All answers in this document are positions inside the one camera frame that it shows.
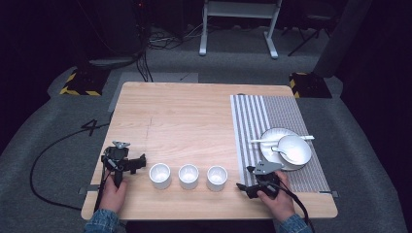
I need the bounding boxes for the white plate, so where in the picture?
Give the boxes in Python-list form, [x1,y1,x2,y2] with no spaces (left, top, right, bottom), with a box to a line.
[258,127,313,172]

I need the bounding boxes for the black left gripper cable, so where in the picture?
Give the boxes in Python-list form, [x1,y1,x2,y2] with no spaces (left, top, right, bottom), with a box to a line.
[93,156,114,214]

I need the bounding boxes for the loose floor cables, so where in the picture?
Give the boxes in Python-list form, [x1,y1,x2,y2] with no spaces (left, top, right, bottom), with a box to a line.
[148,23,203,51]

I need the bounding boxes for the black hanging cable bundle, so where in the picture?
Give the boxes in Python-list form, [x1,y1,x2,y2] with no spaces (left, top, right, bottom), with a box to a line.
[135,28,155,83]

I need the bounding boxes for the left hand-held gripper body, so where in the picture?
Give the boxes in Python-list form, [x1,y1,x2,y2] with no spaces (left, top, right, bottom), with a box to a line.
[101,140,141,189]

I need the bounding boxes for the white bowl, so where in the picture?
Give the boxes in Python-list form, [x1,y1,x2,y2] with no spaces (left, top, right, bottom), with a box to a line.
[277,134,313,167]

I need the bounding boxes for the person's left hand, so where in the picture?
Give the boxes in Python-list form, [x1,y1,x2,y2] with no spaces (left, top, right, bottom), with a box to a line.
[98,174,128,215]

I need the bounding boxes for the person's right hand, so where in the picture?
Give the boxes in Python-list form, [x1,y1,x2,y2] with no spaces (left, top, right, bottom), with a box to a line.
[257,170,296,223]

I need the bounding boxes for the black floor cable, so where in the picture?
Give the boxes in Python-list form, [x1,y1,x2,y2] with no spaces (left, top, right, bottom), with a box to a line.
[29,121,112,212]

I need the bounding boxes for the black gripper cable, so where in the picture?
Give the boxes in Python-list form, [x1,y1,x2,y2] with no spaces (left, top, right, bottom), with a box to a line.
[270,181,316,233]
[93,156,114,214]

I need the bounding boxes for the white desk frame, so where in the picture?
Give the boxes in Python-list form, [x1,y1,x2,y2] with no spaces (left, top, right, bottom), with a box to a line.
[198,0,284,60]

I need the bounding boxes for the grey table clamp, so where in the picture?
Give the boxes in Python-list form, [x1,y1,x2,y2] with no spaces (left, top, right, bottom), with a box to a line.
[318,189,340,199]
[78,184,100,196]

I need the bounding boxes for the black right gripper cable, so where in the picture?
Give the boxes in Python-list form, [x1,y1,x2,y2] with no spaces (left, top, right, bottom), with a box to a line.
[270,181,316,233]

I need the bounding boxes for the white cup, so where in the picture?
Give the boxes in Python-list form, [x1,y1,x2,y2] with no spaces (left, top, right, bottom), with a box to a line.
[206,165,229,192]
[178,163,200,190]
[149,162,172,190]

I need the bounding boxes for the black tripod stand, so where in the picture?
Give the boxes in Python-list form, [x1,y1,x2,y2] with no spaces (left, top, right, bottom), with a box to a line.
[281,9,333,58]

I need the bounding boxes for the grey column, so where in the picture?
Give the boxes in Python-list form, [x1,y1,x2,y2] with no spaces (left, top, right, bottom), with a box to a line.
[312,0,374,79]

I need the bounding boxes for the grey striped placemat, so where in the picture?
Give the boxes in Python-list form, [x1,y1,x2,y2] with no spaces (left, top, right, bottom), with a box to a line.
[229,93,332,195]

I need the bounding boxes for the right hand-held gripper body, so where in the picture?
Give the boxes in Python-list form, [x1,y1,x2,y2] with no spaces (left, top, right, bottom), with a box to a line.
[254,160,285,200]

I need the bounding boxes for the yellow black striped base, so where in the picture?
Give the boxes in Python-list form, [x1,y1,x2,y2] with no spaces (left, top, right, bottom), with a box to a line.
[289,72,333,99]
[59,67,111,97]

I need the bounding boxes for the white spoon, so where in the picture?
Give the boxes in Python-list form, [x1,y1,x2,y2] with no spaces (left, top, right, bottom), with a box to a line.
[270,146,294,161]
[250,134,316,144]

